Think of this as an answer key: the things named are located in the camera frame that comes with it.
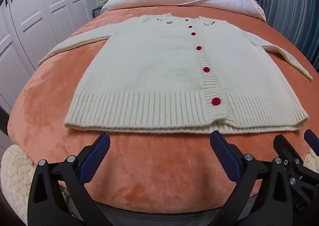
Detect white panelled wardrobe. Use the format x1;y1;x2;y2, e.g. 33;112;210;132
0;0;103;117

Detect orange plush blanket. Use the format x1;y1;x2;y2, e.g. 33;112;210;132
7;4;319;214

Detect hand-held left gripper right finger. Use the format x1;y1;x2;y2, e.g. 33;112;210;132
210;130;296;226

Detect small bedside table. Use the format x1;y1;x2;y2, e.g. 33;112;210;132
92;6;104;20

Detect blue curtain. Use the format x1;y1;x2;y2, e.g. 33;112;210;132
258;0;319;72

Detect cream knit cardigan red buttons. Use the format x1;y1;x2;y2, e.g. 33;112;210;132
38;14;313;135

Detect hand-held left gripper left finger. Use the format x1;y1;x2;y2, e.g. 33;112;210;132
27;132;111;226

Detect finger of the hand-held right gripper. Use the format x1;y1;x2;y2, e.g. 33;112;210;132
273;134;305;182
304;129;319;157

